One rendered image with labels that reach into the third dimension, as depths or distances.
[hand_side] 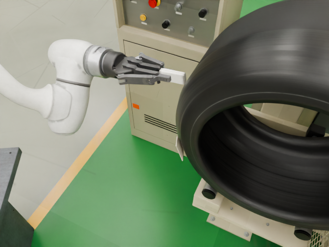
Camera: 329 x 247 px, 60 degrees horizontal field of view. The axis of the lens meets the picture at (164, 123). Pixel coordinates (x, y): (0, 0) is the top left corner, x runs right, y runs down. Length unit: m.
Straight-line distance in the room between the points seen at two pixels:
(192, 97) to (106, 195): 1.41
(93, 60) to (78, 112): 0.17
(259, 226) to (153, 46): 0.98
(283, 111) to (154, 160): 1.19
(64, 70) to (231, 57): 0.51
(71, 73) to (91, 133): 1.41
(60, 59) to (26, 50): 2.40
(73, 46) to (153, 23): 0.70
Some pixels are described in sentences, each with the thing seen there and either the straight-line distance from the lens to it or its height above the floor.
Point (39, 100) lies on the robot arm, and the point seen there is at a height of 1.14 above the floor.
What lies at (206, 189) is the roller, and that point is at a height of 0.92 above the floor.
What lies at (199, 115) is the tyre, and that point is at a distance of 0.63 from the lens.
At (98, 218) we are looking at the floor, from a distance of 1.89.
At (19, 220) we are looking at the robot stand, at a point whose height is 0.21.
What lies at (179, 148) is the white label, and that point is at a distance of 0.78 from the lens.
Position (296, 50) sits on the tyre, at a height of 1.43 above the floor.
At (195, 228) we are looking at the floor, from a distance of 1.83.
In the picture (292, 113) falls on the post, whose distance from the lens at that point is 1.07.
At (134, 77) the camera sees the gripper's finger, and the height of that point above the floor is 1.23.
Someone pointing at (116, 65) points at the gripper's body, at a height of 1.22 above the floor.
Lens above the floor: 1.71
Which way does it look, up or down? 49 degrees down
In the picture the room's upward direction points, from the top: straight up
